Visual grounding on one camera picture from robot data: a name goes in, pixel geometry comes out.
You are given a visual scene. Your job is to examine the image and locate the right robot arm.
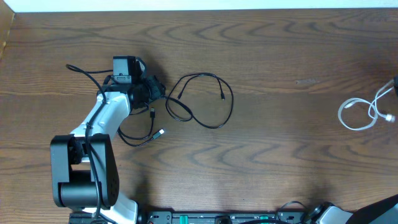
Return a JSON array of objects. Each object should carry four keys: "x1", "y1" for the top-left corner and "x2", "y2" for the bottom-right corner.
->
[{"x1": 303, "y1": 77, "x2": 397, "y2": 224}]

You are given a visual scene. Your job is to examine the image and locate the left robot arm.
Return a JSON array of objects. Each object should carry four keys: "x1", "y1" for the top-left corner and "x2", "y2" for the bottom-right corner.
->
[{"x1": 50, "y1": 56, "x2": 165, "y2": 223}]

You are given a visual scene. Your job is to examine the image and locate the white USB cable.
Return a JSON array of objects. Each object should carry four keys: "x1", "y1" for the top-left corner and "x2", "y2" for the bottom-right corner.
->
[{"x1": 337, "y1": 79, "x2": 396, "y2": 131}]

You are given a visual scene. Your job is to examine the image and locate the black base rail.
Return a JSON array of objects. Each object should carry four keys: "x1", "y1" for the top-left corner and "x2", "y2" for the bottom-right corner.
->
[{"x1": 68, "y1": 210, "x2": 312, "y2": 224}]

